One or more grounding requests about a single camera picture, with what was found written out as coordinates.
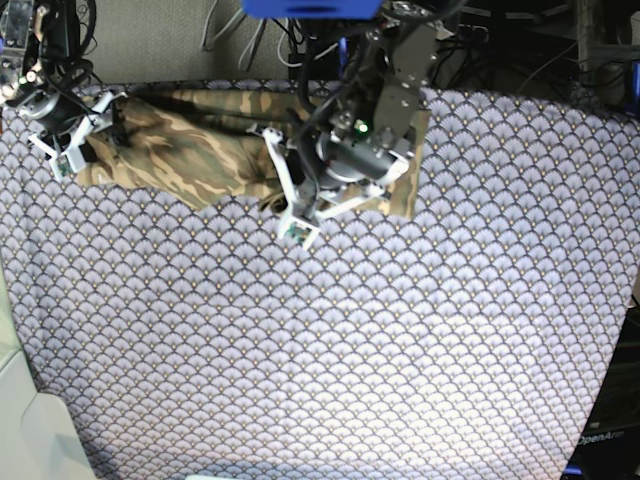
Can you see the white plastic bin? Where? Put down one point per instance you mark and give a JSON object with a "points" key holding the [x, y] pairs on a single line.
{"points": [[38, 438]]}

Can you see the purple fan-pattern tablecloth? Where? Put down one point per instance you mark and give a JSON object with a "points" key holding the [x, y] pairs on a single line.
{"points": [[469, 342]]}

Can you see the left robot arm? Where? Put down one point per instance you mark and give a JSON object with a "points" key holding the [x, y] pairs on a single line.
{"points": [[376, 70]]}

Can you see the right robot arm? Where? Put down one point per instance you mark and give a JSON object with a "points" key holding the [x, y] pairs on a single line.
{"points": [[43, 61]]}

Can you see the camouflage T-shirt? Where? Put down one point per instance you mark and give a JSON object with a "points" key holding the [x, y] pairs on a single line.
{"points": [[195, 145]]}

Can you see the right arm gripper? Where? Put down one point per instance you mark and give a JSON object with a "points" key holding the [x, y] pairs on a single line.
{"points": [[66, 128]]}

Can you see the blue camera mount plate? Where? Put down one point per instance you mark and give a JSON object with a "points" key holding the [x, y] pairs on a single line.
{"points": [[312, 9]]}

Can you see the black OpenArm box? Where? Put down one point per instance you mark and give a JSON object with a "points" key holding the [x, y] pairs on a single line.
{"points": [[608, 448]]}

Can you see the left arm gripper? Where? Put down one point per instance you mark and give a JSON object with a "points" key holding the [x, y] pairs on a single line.
{"points": [[357, 166]]}

